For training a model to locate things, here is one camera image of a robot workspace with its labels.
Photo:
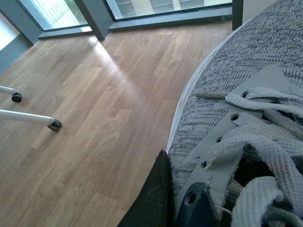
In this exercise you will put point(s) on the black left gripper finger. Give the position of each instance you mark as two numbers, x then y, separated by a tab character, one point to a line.
151	207

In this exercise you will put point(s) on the grey knit sneaker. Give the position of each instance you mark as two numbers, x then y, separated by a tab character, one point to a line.
236	145

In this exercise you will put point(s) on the white chair leg with caster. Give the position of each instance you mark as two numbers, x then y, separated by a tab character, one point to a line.
51	122

